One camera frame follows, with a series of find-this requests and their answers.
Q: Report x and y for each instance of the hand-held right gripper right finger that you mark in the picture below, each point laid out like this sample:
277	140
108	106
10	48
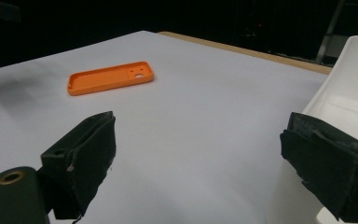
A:
326	161

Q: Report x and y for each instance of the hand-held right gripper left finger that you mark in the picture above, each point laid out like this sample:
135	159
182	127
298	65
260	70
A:
90	155

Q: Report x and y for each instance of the orange phone case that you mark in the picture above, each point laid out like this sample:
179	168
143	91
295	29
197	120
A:
102	81

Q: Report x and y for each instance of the grey metal stand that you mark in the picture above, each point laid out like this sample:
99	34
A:
330	31

